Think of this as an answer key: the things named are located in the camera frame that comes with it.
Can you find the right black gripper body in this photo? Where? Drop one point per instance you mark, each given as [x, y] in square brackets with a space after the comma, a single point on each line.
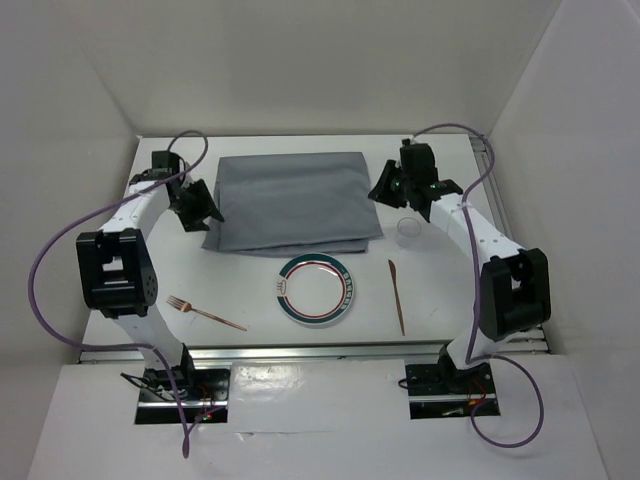
[408, 184]

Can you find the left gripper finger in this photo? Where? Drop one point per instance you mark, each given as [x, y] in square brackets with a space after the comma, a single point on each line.
[195, 225]
[206, 205]

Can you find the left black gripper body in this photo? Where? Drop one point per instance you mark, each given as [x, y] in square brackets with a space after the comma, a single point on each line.
[179, 205]

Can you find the grey cloth napkin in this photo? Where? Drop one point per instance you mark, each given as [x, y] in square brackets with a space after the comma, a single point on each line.
[284, 205]

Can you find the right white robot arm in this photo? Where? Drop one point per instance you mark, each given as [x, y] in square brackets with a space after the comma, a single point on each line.
[448, 209]

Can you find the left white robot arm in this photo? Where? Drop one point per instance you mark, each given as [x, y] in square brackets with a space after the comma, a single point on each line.
[117, 274]

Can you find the clear plastic cup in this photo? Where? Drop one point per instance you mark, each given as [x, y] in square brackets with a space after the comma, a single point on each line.
[408, 230]

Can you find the copper knife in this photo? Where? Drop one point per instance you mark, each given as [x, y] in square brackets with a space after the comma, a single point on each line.
[393, 274]

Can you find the copper fork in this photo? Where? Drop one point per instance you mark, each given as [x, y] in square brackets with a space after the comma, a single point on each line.
[186, 307]

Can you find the white plate green red rim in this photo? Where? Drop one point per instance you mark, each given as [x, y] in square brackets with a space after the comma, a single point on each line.
[315, 290]

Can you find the aluminium rail front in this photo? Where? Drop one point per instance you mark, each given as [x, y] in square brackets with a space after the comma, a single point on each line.
[524, 345]

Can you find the aluminium rail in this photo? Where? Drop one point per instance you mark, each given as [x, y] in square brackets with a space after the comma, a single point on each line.
[500, 200]
[524, 345]

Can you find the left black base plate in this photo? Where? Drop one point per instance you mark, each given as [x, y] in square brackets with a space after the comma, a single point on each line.
[204, 400]

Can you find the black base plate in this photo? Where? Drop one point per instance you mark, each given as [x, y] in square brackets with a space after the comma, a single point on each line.
[204, 400]
[431, 396]

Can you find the aluminium rail right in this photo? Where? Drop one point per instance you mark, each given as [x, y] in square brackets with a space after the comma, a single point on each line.
[500, 200]

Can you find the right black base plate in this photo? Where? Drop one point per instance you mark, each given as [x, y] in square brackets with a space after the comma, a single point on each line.
[431, 396]

